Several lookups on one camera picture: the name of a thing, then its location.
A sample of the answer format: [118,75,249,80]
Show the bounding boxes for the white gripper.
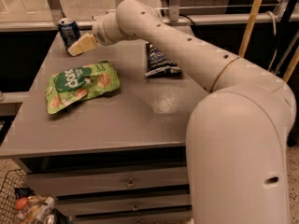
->
[67,13,125,56]

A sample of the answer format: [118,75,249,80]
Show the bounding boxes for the blue pepsi can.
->
[58,18,80,49]

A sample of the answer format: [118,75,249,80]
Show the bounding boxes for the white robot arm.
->
[69,0,296,224]

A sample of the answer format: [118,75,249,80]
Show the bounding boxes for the grey metal railing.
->
[0,0,295,34]

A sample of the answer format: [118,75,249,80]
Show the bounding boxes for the green chips bag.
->
[46,61,120,114]

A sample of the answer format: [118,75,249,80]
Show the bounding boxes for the dark blue snack bag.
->
[145,43,181,77]

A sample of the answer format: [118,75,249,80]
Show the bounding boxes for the grey drawer cabinet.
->
[0,38,206,224]

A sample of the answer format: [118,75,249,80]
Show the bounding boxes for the top drawer knob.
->
[126,178,135,189]

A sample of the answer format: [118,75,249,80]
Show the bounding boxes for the drawer knob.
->
[126,178,135,189]
[132,203,139,212]

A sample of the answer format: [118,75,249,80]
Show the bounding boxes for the middle drawer knob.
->
[132,203,139,212]

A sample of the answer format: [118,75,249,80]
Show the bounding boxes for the snack items in basket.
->
[13,188,62,224]

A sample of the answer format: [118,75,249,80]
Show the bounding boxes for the black cable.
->
[178,14,200,33]

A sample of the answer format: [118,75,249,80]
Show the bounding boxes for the wire basket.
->
[0,169,26,224]

